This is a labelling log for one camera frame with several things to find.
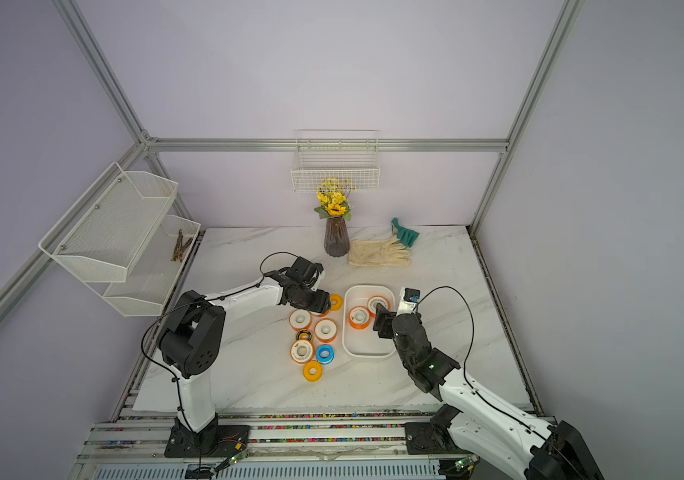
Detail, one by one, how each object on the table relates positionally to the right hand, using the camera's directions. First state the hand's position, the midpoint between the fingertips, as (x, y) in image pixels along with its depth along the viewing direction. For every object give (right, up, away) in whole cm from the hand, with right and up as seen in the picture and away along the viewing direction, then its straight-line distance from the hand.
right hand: (390, 310), depth 83 cm
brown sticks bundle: (-68, +19, +15) cm, 72 cm away
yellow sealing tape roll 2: (-22, -18, +3) cm, 29 cm away
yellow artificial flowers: (-17, +35, +10) cm, 40 cm away
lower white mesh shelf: (-74, +9, +10) cm, 75 cm away
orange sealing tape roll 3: (-19, -8, +9) cm, 23 cm away
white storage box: (-6, -12, +9) cm, 16 cm away
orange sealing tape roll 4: (-26, -13, +4) cm, 29 cm away
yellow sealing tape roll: (-16, 0, +15) cm, 22 cm away
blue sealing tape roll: (-19, -14, +5) cm, 24 cm away
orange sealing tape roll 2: (-28, -5, +12) cm, 31 cm away
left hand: (-21, -1, +12) cm, 24 cm away
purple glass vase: (-16, +22, +22) cm, 35 cm away
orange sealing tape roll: (-4, 0, +15) cm, 16 cm away
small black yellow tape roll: (-26, -9, +8) cm, 28 cm away
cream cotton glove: (+1, +17, +29) cm, 34 cm away
